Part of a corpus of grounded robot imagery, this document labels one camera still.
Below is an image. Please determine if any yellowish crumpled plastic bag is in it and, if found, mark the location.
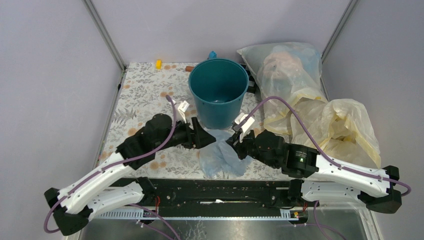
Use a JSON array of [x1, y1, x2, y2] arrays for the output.
[[261, 96, 382, 170]]

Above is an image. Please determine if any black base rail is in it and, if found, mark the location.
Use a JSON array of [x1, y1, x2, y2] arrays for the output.
[[112, 177, 314, 212]]

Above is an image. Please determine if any small yellow block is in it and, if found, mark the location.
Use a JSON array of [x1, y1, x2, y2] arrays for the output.
[[155, 59, 162, 70]]

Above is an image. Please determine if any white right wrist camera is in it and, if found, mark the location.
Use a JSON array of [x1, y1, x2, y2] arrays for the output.
[[232, 112, 255, 134]]

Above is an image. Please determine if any floral patterned table cloth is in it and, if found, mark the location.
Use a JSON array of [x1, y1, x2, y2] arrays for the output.
[[96, 62, 332, 181]]

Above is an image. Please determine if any light blue plastic trash bag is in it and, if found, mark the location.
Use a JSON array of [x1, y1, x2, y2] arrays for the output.
[[199, 129, 253, 178]]

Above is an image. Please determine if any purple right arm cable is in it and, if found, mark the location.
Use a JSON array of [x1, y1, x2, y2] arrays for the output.
[[245, 96, 412, 198]]

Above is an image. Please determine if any white slotted cable duct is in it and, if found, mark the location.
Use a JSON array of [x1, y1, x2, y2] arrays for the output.
[[94, 205, 299, 222]]

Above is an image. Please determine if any black white checkered board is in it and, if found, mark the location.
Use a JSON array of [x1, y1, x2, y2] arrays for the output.
[[240, 63, 257, 94]]

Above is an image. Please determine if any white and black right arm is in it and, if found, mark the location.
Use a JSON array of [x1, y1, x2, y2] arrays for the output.
[[225, 130, 402, 214]]

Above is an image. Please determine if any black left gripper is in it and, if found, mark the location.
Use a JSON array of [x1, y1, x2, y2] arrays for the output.
[[155, 116, 217, 152]]

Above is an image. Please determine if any small brown cylinder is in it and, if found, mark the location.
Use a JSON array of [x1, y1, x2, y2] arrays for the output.
[[185, 66, 195, 72]]

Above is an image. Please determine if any clear bag with stuffed items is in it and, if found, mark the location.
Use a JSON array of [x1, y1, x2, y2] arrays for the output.
[[237, 42, 328, 135]]

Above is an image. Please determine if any teal plastic trash bin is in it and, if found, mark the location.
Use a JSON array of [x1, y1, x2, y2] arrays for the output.
[[188, 58, 249, 129]]

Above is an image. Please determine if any blue object behind bin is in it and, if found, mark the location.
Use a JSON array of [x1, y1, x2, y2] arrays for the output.
[[207, 51, 217, 60]]

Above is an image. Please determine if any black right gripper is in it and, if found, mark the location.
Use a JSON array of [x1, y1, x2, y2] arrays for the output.
[[225, 126, 279, 169]]

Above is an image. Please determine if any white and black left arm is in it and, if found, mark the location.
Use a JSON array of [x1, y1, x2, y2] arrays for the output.
[[44, 113, 216, 236]]

